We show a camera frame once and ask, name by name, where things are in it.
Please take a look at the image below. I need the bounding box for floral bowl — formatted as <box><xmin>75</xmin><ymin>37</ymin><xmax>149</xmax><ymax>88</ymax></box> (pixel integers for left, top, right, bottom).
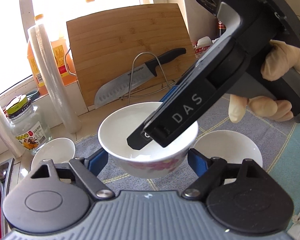
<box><xmin>98</xmin><ymin>101</ymin><xmax>198</xmax><ymax>179</ymax></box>
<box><xmin>31</xmin><ymin>138</ymin><xmax>76</xmax><ymax>169</ymax></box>
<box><xmin>193</xmin><ymin>130</ymin><xmax>263</xmax><ymax>169</ymax></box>

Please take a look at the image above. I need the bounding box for gloved right hand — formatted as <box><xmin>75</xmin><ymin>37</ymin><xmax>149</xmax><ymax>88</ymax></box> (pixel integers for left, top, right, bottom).
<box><xmin>227</xmin><ymin>39</ymin><xmax>300</xmax><ymax>124</ymax></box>

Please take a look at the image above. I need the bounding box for orange white food bag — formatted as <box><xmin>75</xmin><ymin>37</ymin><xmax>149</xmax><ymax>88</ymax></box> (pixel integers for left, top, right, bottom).
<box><xmin>193</xmin><ymin>36</ymin><xmax>213</xmax><ymax>59</ymax></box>

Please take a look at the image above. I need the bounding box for glass jar green lid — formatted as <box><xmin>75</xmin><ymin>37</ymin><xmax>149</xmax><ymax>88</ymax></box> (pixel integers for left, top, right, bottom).
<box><xmin>6</xmin><ymin>94</ymin><xmax>52</xmax><ymax>155</ymax></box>

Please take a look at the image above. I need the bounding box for plastic wrap roll right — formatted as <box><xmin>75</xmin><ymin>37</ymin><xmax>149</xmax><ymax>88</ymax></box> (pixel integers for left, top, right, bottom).
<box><xmin>27</xmin><ymin>24</ymin><xmax>82</xmax><ymax>134</ymax></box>

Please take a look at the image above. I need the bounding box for grey blue checked dish mat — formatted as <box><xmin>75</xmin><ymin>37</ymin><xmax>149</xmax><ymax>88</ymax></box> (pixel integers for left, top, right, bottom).
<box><xmin>72</xmin><ymin>97</ymin><xmax>300</xmax><ymax>230</ymax></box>

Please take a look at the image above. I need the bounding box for bamboo cutting board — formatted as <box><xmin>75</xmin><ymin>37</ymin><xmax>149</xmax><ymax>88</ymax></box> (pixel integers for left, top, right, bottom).
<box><xmin>66</xmin><ymin>3</ymin><xmax>196</xmax><ymax>107</ymax></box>

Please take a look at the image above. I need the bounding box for orange cooking wine jug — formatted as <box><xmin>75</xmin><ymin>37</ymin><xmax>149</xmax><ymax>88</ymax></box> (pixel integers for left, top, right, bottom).
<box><xmin>27</xmin><ymin>14</ymin><xmax>77</xmax><ymax>95</ymax></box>

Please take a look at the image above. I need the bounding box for black handled kitchen knife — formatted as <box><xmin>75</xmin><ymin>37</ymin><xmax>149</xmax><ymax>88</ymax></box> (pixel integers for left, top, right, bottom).
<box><xmin>94</xmin><ymin>48</ymin><xmax>186</xmax><ymax>109</ymax></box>

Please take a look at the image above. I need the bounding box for metal wire board stand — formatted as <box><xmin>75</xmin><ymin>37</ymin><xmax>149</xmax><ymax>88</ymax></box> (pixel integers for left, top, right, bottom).
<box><xmin>115</xmin><ymin>48</ymin><xmax>186</xmax><ymax>98</ymax></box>

